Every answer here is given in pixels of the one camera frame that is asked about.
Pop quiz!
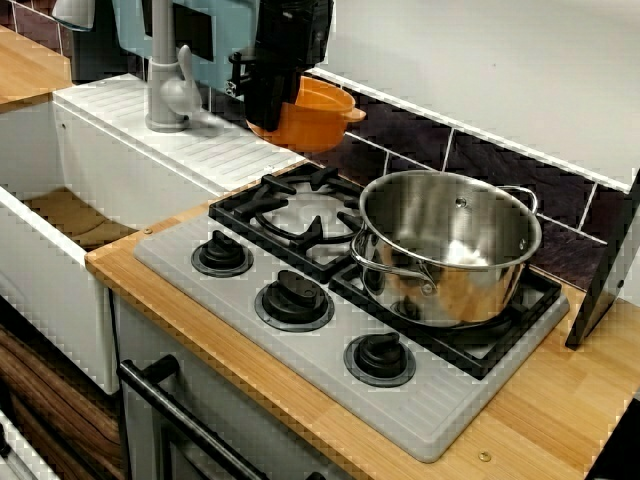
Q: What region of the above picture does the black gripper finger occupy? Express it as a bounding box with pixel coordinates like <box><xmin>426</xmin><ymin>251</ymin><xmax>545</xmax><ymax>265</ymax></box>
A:
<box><xmin>244</xmin><ymin>79</ymin><xmax>298</xmax><ymax>133</ymax></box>

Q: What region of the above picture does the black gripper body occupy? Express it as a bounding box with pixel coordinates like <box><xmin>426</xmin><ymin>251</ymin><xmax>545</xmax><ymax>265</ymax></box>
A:
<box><xmin>227</xmin><ymin>0</ymin><xmax>335</xmax><ymax>97</ymax></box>

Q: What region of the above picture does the orange plastic bowl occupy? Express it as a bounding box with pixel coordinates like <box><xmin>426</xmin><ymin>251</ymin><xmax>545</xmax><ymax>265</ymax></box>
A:
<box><xmin>245</xmin><ymin>74</ymin><xmax>368</xmax><ymax>154</ymax></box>

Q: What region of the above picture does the teal box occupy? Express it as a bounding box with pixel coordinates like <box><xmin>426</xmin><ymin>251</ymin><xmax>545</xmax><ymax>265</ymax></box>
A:
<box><xmin>112</xmin><ymin>0</ymin><xmax>261</xmax><ymax>94</ymax></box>

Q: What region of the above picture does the grey toy faucet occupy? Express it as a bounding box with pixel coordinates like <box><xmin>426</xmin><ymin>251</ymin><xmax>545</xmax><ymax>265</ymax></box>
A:
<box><xmin>144</xmin><ymin>0</ymin><xmax>201</xmax><ymax>134</ymax></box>

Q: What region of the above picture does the black burner grate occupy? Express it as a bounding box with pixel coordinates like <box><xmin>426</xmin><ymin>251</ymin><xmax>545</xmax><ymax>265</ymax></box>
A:
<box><xmin>208</xmin><ymin>164</ymin><xmax>369</xmax><ymax>286</ymax></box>
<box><xmin>327</xmin><ymin>259</ymin><xmax>564</xmax><ymax>381</ymax></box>

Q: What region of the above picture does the dark tile backsplash panel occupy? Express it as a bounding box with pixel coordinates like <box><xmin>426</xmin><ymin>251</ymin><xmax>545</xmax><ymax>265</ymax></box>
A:
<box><xmin>0</xmin><ymin>0</ymin><xmax>634</xmax><ymax>294</ymax></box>

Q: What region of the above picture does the black stove knob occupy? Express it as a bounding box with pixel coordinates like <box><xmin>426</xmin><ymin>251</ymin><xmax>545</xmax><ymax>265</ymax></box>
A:
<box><xmin>254</xmin><ymin>269</ymin><xmax>335</xmax><ymax>332</ymax></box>
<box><xmin>191</xmin><ymin>229</ymin><xmax>255</xmax><ymax>279</ymax></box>
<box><xmin>343</xmin><ymin>332</ymin><xmax>417</xmax><ymax>389</ymax></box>

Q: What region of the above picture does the clear glass vessel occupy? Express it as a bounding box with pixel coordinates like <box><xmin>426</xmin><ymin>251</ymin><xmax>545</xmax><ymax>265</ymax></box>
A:
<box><xmin>52</xmin><ymin>0</ymin><xmax>96</xmax><ymax>32</ymax></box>

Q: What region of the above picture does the white toy sink basin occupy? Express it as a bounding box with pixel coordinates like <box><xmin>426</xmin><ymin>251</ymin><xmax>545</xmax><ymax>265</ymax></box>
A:
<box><xmin>0</xmin><ymin>73</ymin><xmax>306</xmax><ymax>396</ymax></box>

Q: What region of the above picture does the brown cardboard sheet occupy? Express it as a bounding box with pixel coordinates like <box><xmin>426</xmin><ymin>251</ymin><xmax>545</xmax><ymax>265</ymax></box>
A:
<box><xmin>22</xmin><ymin>187</ymin><xmax>139</xmax><ymax>251</ymax></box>

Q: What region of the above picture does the grey toy stove plate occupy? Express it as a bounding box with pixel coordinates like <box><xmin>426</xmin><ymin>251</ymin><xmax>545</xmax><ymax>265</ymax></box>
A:
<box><xmin>133</xmin><ymin>184</ymin><xmax>571</xmax><ymax>464</ymax></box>

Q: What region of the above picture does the stainless steel pot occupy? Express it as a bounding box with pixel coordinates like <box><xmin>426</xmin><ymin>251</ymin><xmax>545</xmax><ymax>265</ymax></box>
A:
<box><xmin>349</xmin><ymin>169</ymin><xmax>544</xmax><ymax>329</ymax></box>

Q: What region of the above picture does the white oven door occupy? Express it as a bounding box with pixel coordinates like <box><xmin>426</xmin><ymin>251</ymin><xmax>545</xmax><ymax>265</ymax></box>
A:
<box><xmin>112</xmin><ymin>294</ymin><xmax>351</xmax><ymax>480</ymax></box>

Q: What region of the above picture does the black slanted panel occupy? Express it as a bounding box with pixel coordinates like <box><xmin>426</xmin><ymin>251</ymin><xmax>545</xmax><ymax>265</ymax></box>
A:
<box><xmin>564</xmin><ymin>167</ymin><xmax>640</xmax><ymax>350</ymax></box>

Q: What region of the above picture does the black oven door handle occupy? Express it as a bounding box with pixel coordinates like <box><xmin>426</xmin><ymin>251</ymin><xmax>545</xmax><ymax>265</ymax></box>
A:
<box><xmin>117</xmin><ymin>354</ymin><xmax>326</xmax><ymax>480</ymax></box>

